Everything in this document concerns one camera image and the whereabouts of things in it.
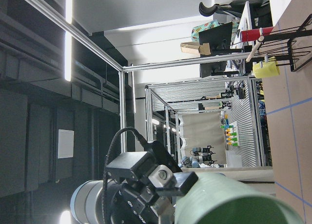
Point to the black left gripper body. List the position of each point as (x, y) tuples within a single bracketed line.
[(134, 197)]

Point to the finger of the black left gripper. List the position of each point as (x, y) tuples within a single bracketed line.
[(178, 185)]

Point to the green plastic cup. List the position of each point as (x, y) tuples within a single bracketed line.
[(218, 199)]

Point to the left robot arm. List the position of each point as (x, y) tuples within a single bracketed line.
[(88, 204)]

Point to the red cup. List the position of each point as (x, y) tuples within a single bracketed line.
[(254, 34)]

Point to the cardboard box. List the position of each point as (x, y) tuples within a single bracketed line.
[(196, 48)]

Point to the colourful patterned bag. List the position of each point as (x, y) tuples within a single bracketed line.
[(210, 25)]

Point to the black computer monitor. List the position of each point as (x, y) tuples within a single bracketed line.
[(219, 38)]

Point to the yellow mug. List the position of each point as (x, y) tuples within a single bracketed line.
[(266, 69)]

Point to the black office chair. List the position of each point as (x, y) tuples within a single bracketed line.
[(236, 7)]

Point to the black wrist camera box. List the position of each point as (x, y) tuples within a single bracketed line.
[(133, 165)]

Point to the aluminium frame post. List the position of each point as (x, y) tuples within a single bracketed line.
[(184, 62)]

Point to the wooden rack handle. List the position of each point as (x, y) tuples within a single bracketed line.
[(255, 48)]

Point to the black wire cup rack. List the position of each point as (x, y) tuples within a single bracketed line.
[(290, 46)]

